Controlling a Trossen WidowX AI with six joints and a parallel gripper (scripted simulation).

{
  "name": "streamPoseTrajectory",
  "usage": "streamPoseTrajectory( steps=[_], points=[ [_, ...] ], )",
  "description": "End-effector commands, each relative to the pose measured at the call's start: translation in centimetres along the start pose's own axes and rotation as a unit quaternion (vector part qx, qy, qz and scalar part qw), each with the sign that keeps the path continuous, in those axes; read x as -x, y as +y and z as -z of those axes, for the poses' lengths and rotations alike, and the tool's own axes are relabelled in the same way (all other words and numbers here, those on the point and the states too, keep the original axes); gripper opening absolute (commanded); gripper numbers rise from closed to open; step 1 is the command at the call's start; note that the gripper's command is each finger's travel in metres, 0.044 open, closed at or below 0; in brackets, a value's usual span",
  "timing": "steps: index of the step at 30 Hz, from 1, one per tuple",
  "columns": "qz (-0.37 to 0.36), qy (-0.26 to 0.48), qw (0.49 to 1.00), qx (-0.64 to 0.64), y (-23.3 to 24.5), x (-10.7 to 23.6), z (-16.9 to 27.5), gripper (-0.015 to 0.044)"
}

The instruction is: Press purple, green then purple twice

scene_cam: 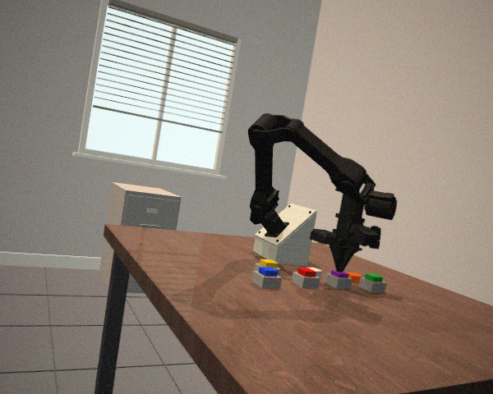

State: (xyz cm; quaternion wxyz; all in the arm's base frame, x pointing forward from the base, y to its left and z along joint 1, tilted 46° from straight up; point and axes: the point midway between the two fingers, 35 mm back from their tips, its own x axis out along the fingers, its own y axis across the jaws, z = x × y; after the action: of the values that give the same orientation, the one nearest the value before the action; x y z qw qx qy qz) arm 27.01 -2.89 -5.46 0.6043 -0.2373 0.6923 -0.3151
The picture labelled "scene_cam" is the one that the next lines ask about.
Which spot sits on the purple button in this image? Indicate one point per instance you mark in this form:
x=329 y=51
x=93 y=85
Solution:
x=338 y=280

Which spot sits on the red button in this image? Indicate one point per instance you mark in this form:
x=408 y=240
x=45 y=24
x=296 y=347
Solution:
x=306 y=278

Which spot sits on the green button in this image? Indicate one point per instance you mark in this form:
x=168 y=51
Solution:
x=372 y=283

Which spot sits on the small orange block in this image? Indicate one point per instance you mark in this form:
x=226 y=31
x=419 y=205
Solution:
x=355 y=277

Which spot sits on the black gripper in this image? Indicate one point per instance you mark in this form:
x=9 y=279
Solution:
x=342 y=248

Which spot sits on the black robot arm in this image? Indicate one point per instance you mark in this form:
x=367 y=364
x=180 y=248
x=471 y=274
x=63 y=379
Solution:
x=347 y=175

